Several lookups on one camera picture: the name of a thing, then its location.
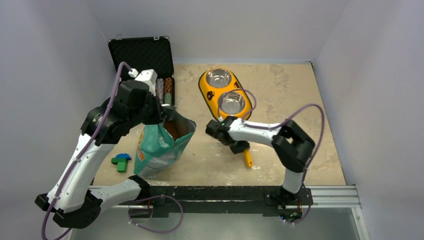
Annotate green blue toy blocks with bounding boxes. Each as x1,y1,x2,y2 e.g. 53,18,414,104
111,153,132,173

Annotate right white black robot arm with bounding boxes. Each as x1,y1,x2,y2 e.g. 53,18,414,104
205,116,315,204

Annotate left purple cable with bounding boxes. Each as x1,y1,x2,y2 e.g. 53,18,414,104
41,61,137,240

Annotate yellow double pet bowl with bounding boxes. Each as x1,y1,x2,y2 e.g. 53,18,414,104
198,67,253,121

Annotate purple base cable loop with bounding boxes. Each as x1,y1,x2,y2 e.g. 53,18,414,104
127,193,184,233

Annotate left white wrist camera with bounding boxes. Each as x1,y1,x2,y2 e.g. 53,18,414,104
128,68,158,96

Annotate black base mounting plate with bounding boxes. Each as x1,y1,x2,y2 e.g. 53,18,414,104
125,185,313,219

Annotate green dog food bag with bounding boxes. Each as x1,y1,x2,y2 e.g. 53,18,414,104
134,104,197,178

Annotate black poker chip case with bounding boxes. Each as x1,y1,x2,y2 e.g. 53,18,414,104
107,36,176,106

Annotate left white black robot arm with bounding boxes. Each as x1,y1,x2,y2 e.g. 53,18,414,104
35,79,164,229

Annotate yellow plastic scoop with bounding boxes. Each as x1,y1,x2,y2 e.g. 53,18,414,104
243,149,254,168

